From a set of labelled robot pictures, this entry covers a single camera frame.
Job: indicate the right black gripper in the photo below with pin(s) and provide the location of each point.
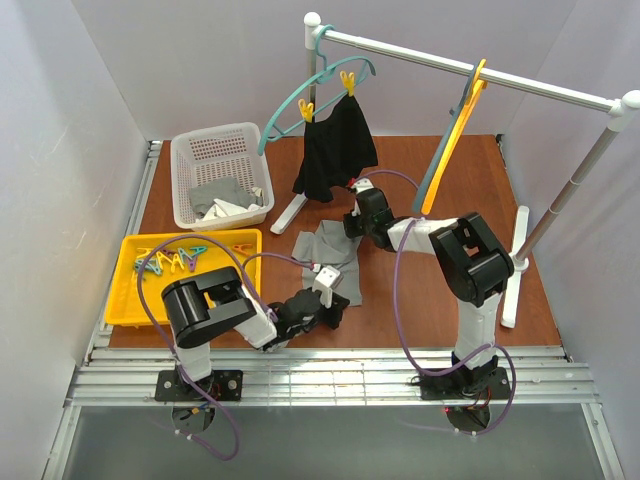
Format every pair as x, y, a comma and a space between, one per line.
351, 226

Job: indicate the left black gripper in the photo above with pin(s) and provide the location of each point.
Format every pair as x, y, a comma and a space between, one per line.
333, 310

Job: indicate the grey-blue hanger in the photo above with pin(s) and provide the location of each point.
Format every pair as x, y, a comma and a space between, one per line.
445, 145

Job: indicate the grey underwear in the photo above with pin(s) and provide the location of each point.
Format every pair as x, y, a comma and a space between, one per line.
330, 246

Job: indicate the yellow hanger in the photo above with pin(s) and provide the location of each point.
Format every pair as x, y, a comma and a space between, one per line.
457, 135

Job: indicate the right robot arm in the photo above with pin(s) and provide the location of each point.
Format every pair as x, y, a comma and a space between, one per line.
475, 266

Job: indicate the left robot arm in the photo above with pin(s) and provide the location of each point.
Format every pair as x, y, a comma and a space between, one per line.
203, 307

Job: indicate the black underwear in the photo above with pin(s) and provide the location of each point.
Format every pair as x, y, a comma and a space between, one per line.
336, 150

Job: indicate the teal hanger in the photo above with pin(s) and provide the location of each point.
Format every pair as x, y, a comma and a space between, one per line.
323, 85

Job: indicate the orange clothespin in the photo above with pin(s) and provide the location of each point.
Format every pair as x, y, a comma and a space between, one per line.
245, 249

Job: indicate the yellow clothespin left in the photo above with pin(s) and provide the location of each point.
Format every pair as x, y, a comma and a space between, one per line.
307, 110

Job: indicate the yellow clothespin right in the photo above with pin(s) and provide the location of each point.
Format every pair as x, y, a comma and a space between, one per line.
349, 82

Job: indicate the dark grey cloth in basket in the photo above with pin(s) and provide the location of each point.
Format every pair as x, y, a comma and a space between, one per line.
228, 189

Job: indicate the teal clothespin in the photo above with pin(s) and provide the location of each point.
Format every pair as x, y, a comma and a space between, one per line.
191, 253
150, 265

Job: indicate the white cloth in basket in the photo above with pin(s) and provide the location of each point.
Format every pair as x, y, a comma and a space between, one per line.
225, 207

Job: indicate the purple clothespin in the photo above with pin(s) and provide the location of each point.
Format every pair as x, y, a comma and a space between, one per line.
172, 260

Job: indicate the white laundry basket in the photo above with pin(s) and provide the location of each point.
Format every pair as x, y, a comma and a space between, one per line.
202, 156

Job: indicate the yellow clothespin in tray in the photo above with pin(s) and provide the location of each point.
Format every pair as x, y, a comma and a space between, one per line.
143, 252

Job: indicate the teal clothespin left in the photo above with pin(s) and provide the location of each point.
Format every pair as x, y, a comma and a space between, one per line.
150, 265

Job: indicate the yellow tray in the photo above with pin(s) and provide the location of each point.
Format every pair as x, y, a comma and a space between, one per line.
123, 306

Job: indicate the white clothes rack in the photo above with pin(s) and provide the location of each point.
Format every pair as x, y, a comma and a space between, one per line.
621, 112

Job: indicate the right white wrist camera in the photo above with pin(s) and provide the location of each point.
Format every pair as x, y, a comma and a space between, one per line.
360, 185

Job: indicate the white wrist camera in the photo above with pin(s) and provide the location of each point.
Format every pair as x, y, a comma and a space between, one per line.
325, 283
360, 185

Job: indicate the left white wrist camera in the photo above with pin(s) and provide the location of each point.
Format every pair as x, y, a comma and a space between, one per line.
325, 283

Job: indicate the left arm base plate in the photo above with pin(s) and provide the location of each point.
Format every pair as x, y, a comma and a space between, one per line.
222, 385

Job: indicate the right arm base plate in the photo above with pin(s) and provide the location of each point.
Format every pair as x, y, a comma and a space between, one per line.
455, 387

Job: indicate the aluminium rail frame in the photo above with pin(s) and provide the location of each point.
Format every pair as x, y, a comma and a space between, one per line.
116, 370

